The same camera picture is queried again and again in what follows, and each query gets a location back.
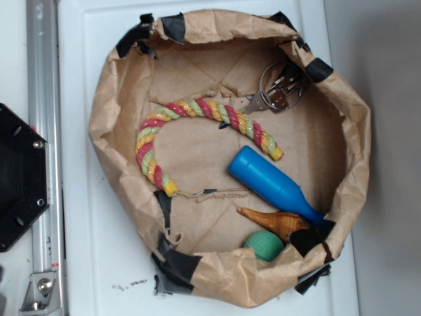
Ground brown paper bag bin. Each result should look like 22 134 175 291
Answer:
89 9 371 307

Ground blue plastic bottle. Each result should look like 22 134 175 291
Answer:
228 146 324 226

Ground orange brown seashell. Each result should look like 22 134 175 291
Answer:
237 207 311 242

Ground green rubber ball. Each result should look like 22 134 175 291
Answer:
243 230 285 262

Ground multicolored twisted rope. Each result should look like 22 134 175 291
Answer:
135 97 284 198

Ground aluminium extrusion rail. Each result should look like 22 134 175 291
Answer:
26 1 66 273

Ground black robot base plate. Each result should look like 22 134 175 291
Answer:
1 103 49 253

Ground metal corner bracket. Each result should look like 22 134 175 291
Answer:
18 271 61 315

